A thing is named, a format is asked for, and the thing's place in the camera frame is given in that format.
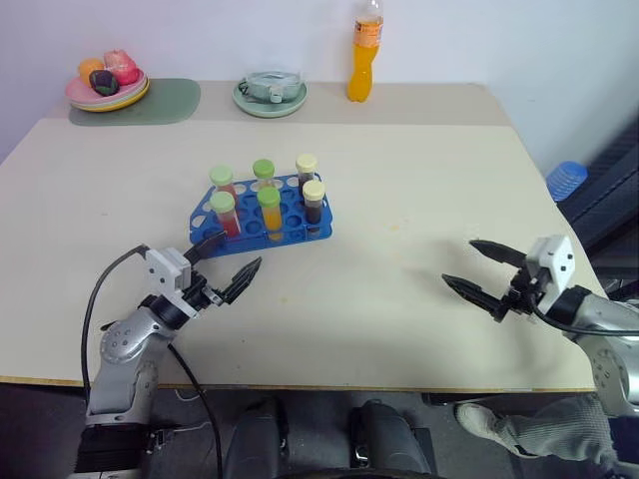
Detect pink plate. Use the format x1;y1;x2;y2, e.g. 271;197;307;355
65;69;149;107

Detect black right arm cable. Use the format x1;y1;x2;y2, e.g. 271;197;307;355
528;293;639;338

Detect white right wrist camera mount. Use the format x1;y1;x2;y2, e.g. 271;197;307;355
523;234;575;313

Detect dark purple toy fruit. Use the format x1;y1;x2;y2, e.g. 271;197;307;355
88;69;121;97

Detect pink toy peach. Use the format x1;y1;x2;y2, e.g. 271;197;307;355
103;48;141;86

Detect orange liquid tube green cap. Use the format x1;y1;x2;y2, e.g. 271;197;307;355
251;158;276;194
256;187;285;241

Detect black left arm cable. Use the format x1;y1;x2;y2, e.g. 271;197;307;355
167;343;224;479
81;242;151;395

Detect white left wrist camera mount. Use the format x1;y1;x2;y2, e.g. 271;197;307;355
144;246;201;319

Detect pale green plate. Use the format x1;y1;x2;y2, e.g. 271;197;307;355
231;79;309;120

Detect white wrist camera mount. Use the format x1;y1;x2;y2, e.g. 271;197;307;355
144;246;201;319
523;234;575;313

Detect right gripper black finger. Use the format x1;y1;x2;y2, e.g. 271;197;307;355
468;239;527;271
441;272;502;314

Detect blue water jug top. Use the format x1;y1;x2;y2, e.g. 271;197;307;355
545;160;588;203

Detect orange toy fruit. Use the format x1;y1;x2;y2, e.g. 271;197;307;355
78;58;106;81

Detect yellow plate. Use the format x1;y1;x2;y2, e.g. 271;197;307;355
69;77;151;114

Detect grey green placemat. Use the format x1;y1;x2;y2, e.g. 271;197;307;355
68;77;202;128

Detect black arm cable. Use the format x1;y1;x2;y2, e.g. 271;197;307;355
167;343;224;479
528;293;639;338
81;242;151;395

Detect blue plastic test tube rack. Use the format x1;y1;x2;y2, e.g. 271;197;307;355
188;172;334;258

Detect grey white shoe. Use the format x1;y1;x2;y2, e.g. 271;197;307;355
453;402;505;443

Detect dark rounded shape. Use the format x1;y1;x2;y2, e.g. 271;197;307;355
232;398;291;479
348;398;435;479

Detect clear teal safety goggles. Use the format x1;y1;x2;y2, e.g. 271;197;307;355
237;71;305;105

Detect grey trouser leg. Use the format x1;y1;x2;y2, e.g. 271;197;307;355
491;393;623;470

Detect black ribbed equipment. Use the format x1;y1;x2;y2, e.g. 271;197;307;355
555;115;639;300

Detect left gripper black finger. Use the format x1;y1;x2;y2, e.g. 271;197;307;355
215;256;264;306
182;231;228;264

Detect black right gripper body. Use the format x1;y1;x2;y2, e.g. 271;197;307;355
491;268;545;323

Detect dark liquid tube cream cap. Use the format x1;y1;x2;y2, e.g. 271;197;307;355
302;179;327;236
295;153;320;201

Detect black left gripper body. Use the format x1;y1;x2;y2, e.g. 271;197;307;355
182;271;225;313

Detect red liquid tube green cap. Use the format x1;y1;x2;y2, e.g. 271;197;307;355
209;165;239;201
209;191;244;240

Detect orange soda plastic bottle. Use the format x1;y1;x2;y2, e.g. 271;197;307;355
346;0;385;105

